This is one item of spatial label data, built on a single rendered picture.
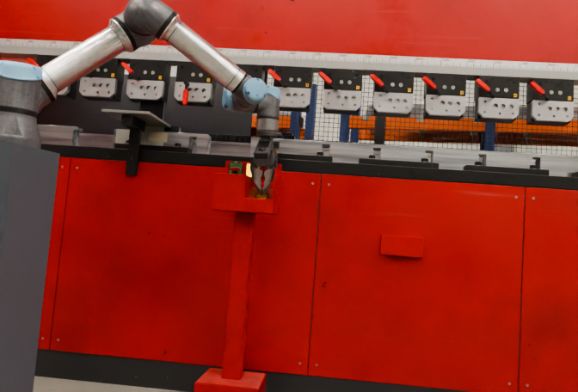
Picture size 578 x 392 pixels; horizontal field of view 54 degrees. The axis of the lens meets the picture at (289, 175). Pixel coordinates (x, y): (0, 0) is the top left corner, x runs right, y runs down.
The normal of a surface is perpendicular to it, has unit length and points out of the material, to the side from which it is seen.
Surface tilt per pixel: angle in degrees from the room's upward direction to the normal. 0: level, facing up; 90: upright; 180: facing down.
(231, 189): 90
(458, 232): 90
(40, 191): 90
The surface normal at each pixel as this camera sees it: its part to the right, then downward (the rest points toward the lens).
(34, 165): 0.96, 0.04
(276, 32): -0.09, -0.11
